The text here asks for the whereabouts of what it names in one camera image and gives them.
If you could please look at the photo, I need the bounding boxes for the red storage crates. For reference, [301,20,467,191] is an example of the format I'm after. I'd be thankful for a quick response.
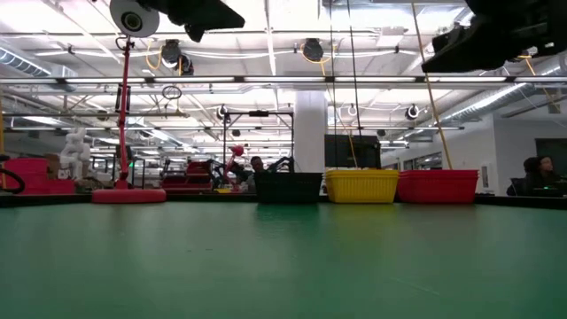
[3,158,75,196]

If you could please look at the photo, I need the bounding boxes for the person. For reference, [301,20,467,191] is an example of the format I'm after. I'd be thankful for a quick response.
[247,155,268,176]
[506,154,567,198]

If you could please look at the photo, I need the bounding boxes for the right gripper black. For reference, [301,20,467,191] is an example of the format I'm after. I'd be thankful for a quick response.
[420,0,567,74]

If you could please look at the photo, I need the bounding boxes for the black hanging hoop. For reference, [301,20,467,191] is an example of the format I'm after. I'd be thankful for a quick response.
[161,84,183,101]

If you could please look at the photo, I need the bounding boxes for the black table frame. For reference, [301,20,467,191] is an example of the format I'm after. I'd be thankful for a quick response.
[0,193,567,210]

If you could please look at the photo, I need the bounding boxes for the yellow hanging cable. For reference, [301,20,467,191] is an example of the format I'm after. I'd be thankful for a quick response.
[409,0,454,171]

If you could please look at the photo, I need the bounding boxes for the black plastic slotted basket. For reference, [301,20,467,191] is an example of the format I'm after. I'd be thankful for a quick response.
[253,171,324,205]

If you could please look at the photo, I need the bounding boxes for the black hanging cable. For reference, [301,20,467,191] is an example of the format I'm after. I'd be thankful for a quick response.
[328,0,338,171]
[346,0,364,171]

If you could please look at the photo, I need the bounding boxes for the black cable loop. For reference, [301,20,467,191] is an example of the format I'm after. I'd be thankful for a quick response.
[0,153,27,195]

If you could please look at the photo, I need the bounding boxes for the white stacked figure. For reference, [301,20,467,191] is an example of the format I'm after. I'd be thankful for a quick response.
[59,128,92,181]

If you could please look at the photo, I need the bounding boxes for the dark wall panel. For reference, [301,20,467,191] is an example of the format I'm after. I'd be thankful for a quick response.
[534,137,567,176]

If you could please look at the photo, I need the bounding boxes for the black metal frame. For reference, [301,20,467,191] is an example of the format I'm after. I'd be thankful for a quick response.
[221,110,296,175]

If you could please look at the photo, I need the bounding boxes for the red shelf cart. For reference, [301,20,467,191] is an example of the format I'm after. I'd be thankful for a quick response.
[159,159,214,192]

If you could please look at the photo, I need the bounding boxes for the black monitor screen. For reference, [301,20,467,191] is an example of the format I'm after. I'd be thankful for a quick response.
[324,134,382,169]

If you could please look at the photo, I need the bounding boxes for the silver ceiling air duct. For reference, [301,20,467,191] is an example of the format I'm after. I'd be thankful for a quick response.
[438,55,567,125]

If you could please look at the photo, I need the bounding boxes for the small red desk lamp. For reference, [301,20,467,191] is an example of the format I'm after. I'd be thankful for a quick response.
[222,144,246,192]

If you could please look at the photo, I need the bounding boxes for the long ceiling light rail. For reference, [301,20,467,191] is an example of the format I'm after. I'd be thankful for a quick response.
[0,74,567,86]

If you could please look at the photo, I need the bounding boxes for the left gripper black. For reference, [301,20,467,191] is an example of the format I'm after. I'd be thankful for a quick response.
[136,0,246,44]

